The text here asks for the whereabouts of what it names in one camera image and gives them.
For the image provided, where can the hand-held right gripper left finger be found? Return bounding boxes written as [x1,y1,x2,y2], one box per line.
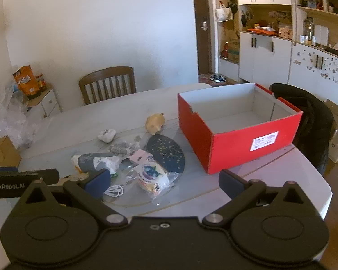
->
[20,169,128,227]

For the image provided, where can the white cable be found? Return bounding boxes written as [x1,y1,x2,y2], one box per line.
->
[104,184,124,199]

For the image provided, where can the beige plush toy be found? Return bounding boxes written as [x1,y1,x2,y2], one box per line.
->
[146,113,166,135]

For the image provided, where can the clear plastic bags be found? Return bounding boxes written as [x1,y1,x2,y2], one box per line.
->
[0,79,31,149]

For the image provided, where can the small white cabinet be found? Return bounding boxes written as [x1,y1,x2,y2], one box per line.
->
[27,87,62,119]

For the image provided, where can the round glass turntable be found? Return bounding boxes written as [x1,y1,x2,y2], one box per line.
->
[59,125,215,207]

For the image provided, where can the brown wooden chair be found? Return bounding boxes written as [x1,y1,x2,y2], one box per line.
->
[79,66,137,105]

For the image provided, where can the tall glass jar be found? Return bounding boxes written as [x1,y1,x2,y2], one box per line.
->
[303,18,314,43]

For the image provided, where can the round white lidded cup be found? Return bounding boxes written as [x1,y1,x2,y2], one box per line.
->
[134,159,172,197]

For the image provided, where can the white and grey-blue bag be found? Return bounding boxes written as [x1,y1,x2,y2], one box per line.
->
[71,152,121,175]

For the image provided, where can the dark speckled round mat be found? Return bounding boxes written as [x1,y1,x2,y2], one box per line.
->
[145,134,186,175]

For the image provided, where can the orange flat package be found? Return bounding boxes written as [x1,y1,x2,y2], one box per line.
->
[247,27,279,36]

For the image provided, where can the printed cardboard box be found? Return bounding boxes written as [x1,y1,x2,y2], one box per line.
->
[228,39,240,62]

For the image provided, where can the brown cardboard box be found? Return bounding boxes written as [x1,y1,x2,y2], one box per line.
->
[0,136,21,169]

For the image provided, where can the dark brown door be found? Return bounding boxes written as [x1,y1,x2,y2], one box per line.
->
[192,0,215,75]

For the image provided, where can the red cardboard box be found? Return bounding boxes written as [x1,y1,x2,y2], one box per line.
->
[177,83,303,175]

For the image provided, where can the brown jar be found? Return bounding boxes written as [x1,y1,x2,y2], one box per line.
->
[35,74,47,92]

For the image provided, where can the white tote bag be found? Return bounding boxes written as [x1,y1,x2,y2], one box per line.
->
[215,1,233,22]

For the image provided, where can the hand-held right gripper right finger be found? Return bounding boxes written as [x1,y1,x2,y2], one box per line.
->
[203,169,316,227]

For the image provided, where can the white wrapper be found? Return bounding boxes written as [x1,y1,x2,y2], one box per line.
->
[98,129,116,142]

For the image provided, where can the orange snack bag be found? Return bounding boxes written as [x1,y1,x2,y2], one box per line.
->
[13,65,36,96]

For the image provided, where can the white wall cabinet unit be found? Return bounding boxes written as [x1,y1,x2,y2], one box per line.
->
[212,0,338,102]

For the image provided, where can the white board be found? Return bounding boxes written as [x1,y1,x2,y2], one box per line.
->
[318,25,329,47]

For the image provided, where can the silver snack packet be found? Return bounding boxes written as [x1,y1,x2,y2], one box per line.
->
[108,142,141,155]

